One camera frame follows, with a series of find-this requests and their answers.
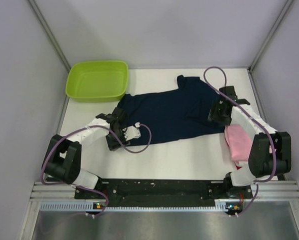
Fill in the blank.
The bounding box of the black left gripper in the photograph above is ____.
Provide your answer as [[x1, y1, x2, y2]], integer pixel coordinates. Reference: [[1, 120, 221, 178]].
[[105, 125, 130, 151]]

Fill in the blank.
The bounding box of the navy blue t shirt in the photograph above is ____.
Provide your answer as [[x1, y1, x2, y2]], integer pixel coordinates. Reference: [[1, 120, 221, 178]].
[[117, 75, 225, 146]]

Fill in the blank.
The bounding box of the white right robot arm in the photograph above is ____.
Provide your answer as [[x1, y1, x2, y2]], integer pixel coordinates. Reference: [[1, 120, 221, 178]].
[[208, 86, 292, 198]]

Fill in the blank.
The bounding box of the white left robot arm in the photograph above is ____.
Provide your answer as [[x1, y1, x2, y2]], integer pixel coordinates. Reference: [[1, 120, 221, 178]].
[[42, 107, 130, 199]]

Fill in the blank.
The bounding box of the pink folded t shirt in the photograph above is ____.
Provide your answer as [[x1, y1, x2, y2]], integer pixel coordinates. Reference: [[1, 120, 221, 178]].
[[224, 123, 278, 162]]

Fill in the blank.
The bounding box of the lime green plastic basin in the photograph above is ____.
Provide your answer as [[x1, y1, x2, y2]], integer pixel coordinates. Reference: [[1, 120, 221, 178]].
[[65, 60, 129, 103]]

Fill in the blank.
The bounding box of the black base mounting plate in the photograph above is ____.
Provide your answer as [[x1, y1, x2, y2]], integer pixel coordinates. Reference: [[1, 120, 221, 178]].
[[74, 178, 253, 207]]

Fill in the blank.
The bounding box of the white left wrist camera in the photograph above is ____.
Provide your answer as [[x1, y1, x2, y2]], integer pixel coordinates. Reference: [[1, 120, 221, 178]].
[[122, 122, 141, 141]]

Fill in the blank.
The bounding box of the grey slotted cable duct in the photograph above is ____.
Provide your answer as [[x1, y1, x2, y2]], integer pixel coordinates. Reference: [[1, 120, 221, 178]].
[[40, 201, 241, 212]]

